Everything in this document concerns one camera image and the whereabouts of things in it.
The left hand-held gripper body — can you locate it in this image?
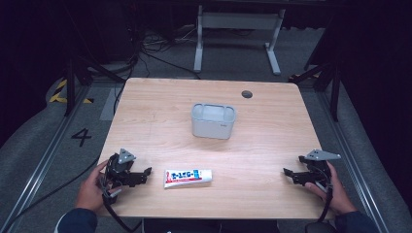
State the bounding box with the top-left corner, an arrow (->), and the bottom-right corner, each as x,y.
102,148 -> 148,199

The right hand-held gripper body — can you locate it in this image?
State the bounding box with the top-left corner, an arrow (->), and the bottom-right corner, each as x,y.
297,149 -> 342,192

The person's right hand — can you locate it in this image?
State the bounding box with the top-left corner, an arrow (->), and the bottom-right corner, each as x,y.
304,161 -> 358,216

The person's left hand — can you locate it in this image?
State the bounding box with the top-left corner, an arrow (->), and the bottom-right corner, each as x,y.
75,159 -> 114,214

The white toothpaste tube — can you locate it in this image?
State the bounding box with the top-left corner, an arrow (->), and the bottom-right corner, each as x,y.
163,168 -> 214,189

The black metal stand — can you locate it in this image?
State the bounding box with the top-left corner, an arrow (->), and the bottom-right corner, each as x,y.
63,56 -> 126,118
289,59 -> 342,123

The grey plastic container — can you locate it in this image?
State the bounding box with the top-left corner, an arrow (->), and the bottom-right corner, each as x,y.
189,102 -> 237,141

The yellow black floor tape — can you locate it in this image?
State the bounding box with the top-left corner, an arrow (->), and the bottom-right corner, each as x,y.
48,79 -> 95,105

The metal floor rail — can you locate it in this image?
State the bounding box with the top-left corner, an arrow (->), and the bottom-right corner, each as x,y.
0,86 -> 92,231
318,92 -> 391,233

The right hand-held gripper cable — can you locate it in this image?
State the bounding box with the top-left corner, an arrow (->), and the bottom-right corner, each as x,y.
318,185 -> 335,224

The hand-held gripper cable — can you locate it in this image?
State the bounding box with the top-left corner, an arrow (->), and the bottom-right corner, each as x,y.
318,185 -> 335,224
102,193 -> 144,233

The left hand-held gripper cable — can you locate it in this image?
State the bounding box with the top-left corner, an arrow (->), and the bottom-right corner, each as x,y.
102,193 -> 144,233

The long black floor cable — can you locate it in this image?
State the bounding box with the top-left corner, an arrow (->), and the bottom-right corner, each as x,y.
0,155 -> 101,233

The bundle of black floor cables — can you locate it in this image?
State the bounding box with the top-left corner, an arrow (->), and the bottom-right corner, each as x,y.
111,18 -> 203,115

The white metal desk frame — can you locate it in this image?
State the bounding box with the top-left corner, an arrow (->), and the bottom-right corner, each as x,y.
192,4 -> 288,77

